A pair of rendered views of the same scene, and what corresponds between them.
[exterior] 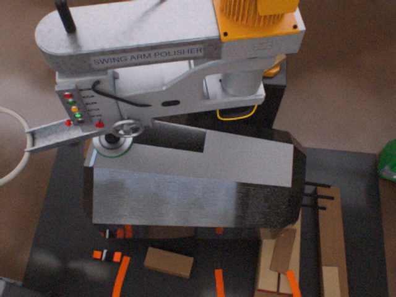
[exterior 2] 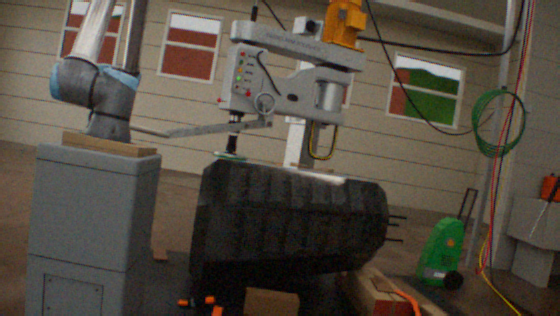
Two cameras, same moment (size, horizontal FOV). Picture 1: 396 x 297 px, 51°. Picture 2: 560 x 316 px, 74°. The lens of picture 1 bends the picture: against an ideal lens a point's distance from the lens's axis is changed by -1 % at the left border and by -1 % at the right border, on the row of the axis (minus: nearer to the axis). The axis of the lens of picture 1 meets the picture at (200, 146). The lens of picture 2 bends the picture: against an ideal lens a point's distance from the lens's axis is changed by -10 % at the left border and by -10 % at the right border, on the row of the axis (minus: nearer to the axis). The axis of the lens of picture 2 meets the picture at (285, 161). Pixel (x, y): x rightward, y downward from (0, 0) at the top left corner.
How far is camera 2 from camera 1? 2.62 m
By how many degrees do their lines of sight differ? 62
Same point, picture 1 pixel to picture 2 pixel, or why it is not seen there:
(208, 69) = (318, 71)
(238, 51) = (337, 56)
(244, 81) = (335, 93)
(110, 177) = (233, 166)
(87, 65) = (262, 35)
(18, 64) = not seen: hidden behind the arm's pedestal
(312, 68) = not seen: hidden behind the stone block
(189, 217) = (304, 202)
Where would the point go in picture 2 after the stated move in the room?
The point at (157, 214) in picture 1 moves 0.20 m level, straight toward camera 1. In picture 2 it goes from (275, 198) to (295, 206)
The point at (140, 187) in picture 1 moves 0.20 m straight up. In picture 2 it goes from (259, 176) to (265, 143)
